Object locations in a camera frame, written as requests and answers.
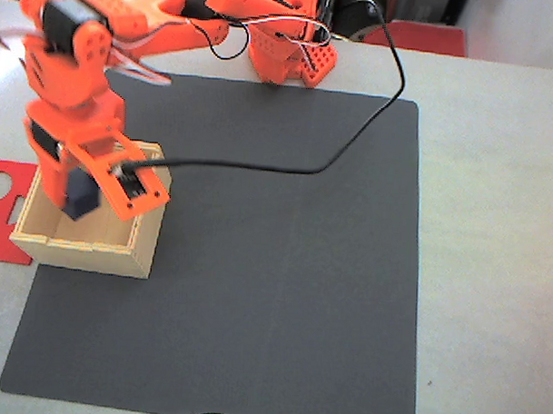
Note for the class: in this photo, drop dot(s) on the blue cube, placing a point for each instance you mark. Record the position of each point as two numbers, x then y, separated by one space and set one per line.
83 196

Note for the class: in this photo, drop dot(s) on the open wooden box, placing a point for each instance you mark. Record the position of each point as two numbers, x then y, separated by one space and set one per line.
97 255

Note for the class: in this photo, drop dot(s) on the red cut-out sheet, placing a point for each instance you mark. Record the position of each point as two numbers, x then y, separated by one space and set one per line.
7 243

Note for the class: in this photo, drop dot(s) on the dark grey mat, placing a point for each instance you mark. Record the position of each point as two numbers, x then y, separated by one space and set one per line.
279 261

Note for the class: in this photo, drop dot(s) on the red flat object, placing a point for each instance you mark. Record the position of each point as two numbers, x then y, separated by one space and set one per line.
414 37

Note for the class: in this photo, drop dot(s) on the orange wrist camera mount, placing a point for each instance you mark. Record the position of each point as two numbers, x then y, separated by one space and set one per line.
122 201

